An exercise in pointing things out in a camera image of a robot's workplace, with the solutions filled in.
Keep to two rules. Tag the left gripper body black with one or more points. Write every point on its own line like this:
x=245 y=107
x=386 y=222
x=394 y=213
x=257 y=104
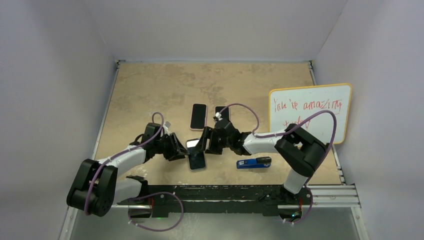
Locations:
x=164 y=146

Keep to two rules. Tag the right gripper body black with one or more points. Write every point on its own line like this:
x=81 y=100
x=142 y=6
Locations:
x=219 y=143

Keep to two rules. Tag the clear phone case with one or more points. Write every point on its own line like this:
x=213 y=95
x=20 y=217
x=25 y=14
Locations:
x=198 y=167

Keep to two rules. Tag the white phone case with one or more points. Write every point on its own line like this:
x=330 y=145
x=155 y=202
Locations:
x=222 y=112

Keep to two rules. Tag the pink phone case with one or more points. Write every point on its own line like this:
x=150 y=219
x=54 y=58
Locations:
x=206 y=117

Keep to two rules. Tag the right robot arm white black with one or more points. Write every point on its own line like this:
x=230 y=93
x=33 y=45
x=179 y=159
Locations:
x=302 y=151

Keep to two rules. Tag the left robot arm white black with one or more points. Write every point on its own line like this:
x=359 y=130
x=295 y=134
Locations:
x=96 y=186

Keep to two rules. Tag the blue black stapler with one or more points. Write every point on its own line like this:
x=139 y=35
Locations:
x=254 y=163

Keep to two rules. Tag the yellow-framed whiteboard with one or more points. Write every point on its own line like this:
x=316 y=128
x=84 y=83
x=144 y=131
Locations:
x=294 y=105

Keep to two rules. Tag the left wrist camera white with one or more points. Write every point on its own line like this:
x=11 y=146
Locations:
x=166 y=126

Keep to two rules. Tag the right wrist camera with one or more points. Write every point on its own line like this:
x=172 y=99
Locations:
x=217 y=117

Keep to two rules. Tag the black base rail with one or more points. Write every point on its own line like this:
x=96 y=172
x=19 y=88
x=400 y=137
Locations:
x=268 y=200

